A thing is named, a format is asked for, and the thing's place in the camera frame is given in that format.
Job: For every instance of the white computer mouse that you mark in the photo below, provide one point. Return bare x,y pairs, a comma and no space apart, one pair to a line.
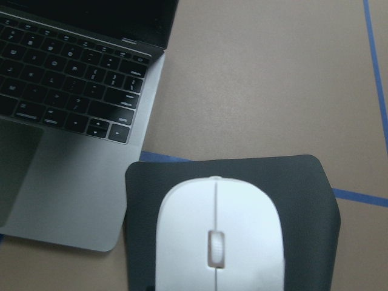
218,234

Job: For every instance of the grey laptop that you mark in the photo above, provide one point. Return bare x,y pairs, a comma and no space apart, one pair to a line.
78,83

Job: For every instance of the black mouse pad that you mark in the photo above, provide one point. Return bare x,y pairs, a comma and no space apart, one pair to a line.
297,185

